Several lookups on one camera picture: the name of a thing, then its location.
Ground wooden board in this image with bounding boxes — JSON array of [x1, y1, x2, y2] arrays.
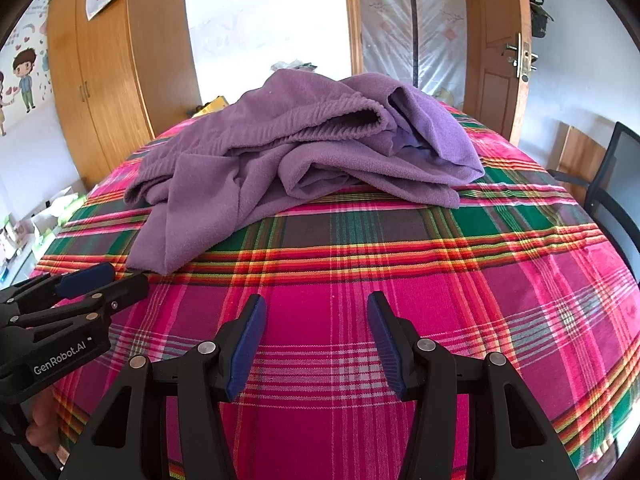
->
[[557, 122, 609, 191]]

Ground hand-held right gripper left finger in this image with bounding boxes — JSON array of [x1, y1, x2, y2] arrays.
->
[[65, 294, 268, 480]]

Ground wooden door frame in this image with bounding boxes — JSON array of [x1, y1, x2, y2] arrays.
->
[[342, 0, 366, 79]]

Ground black office chair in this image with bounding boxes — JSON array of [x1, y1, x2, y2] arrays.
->
[[547, 121, 640, 281]]

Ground person's left hand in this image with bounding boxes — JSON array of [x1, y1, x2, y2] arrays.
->
[[26, 389, 67, 462]]

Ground wooden door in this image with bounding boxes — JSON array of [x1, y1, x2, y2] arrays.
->
[[460, 0, 533, 147]]

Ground clear plastic door curtain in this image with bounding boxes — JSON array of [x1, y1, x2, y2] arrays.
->
[[355, 0, 468, 106]]

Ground green tissue pack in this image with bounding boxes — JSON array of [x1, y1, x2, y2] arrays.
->
[[47, 187, 86, 221]]

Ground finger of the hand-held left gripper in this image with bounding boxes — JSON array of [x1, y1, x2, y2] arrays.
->
[[10, 274, 150, 342], [0, 262, 117, 312]]

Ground metal door handle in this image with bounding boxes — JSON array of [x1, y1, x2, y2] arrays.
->
[[502, 32, 540, 81]]

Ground wooden wardrobe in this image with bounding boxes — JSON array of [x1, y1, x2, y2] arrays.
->
[[46, 0, 201, 192]]

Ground yellow bag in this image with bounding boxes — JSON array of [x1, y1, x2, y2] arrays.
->
[[192, 96, 228, 117]]

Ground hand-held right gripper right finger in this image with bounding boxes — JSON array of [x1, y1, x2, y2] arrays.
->
[[366, 290, 581, 480]]

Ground cartoon wall sticker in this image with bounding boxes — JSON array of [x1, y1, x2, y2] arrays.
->
[[0, 0, 56, 137]]

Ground pink plaid blanket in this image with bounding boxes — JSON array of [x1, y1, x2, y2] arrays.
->
[[31, 95, 640, 480]]

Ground purple fleece pants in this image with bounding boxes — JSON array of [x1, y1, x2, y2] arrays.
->
[[124, 69, 485, 277]]

